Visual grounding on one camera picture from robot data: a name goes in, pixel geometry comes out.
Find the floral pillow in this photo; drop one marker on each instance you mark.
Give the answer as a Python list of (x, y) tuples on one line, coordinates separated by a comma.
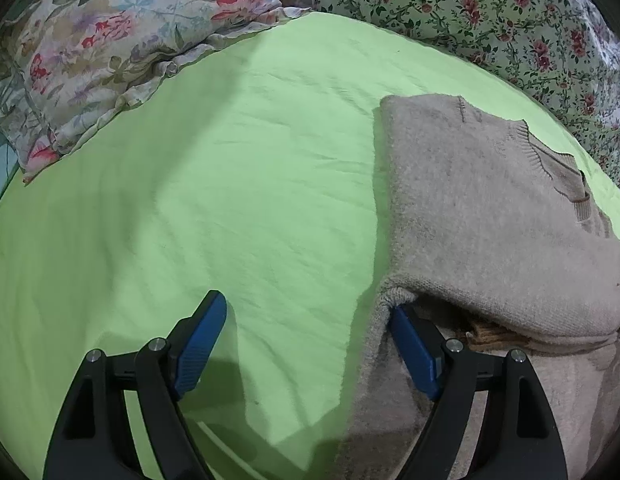
[(105, 45)]

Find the beige knit sweater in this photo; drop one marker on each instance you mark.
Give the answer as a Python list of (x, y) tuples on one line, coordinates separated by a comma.
[(489, 240)]

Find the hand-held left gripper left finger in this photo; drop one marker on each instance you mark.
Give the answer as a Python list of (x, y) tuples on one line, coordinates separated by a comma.
[(202, 342)]

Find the floral quilt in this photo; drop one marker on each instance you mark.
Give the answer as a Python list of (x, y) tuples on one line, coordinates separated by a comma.
[(489, 25)]

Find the green bed sheet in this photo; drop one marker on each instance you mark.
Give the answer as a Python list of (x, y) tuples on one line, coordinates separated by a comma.
[(215, 210)]

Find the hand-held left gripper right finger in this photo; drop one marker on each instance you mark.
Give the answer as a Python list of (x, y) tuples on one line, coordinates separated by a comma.
[(414, 347)]

